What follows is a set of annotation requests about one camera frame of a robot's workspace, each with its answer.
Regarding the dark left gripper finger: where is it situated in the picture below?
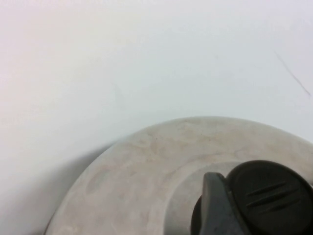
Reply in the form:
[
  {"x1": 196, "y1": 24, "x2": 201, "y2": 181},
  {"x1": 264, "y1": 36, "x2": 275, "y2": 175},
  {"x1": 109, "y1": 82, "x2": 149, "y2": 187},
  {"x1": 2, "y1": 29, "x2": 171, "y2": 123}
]
[{"x1": 199, "y1": 172, "x2": 240, "y2": 235}]

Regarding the steel lid with black knob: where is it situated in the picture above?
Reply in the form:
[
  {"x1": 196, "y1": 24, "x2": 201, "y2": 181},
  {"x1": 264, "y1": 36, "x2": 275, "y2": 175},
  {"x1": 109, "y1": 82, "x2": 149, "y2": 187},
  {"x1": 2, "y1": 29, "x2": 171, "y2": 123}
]
[{"x1": 44, "y1": 116, "x2": 313, "y2": 235}]

